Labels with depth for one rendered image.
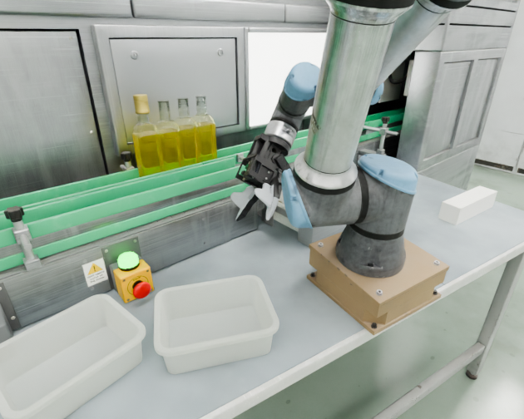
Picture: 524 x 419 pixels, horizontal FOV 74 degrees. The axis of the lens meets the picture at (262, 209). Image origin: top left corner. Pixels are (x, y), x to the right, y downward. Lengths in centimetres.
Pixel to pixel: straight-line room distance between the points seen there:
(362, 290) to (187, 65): 82
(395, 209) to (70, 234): 67
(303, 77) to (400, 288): 47
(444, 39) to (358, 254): 105
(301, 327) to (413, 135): 112
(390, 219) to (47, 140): 87
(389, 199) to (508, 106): 376
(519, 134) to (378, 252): 374
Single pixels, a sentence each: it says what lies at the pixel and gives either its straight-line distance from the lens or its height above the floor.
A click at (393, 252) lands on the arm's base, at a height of 90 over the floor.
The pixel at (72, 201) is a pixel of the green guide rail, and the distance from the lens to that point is 90.
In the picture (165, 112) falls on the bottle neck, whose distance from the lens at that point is 97.
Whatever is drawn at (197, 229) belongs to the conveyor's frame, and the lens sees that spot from 95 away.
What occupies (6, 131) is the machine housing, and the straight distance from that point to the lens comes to 107.
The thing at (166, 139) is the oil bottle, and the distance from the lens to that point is 97.
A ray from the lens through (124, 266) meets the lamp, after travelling 84.
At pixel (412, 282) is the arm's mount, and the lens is 80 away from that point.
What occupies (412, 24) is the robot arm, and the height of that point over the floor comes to 131.
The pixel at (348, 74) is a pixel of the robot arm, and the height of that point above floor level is 125.
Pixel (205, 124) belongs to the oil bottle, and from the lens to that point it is 103.
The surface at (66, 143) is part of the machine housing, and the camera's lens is 110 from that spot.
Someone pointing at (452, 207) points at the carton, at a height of 81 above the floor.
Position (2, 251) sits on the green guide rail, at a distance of 84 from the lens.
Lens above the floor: 129
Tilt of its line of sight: 26 degrees down
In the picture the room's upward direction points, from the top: straight up
